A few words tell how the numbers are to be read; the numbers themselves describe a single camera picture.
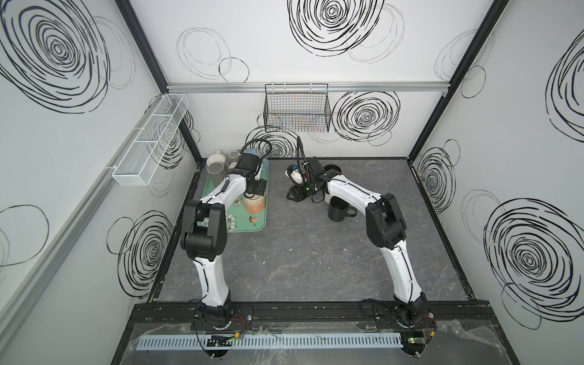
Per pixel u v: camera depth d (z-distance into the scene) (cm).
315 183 75
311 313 75
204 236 51
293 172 89
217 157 111
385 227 58
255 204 96
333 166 106
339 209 96
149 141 72
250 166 77
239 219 97
